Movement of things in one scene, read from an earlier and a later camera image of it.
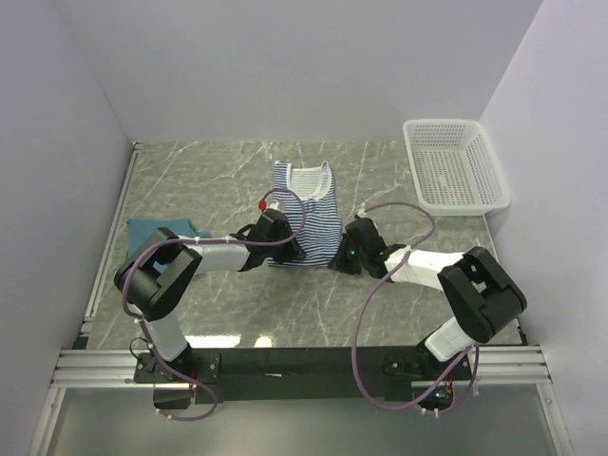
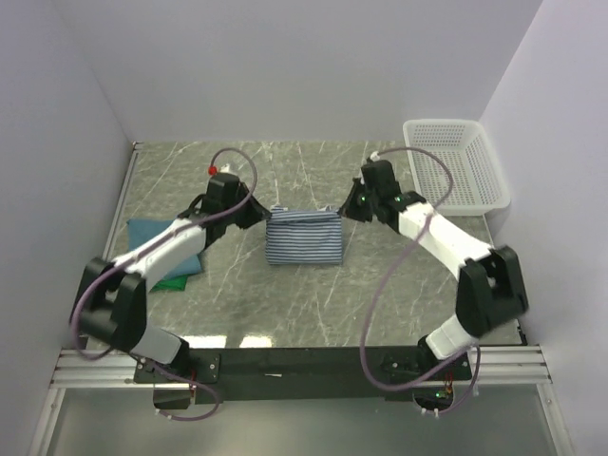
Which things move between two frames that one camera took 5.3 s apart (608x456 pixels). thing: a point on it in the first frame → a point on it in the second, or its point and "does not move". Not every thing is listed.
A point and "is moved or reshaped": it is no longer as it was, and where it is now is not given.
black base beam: (237, 375) does not move
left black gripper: (294, 252) → (256, 214)
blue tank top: (139, 230) does not move
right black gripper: (340, 262) → (350, 210)
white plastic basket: (456, 167) does not move
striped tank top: (315, 215) is moved or reshaped
